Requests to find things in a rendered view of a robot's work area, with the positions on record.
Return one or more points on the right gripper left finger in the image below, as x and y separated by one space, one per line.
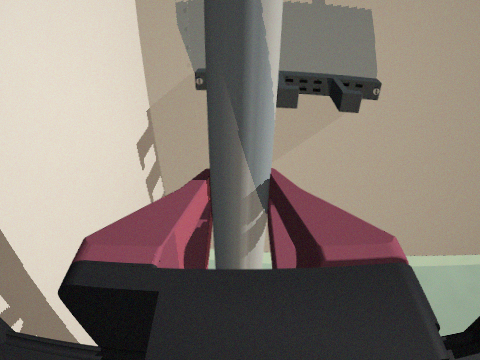
158 233

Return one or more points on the tan wall panel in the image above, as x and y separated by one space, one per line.
407 163

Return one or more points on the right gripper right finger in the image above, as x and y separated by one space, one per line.
324 235

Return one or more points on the dark grey wall rack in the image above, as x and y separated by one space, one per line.
343 94

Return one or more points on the grey metal bar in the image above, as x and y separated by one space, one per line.
242 54

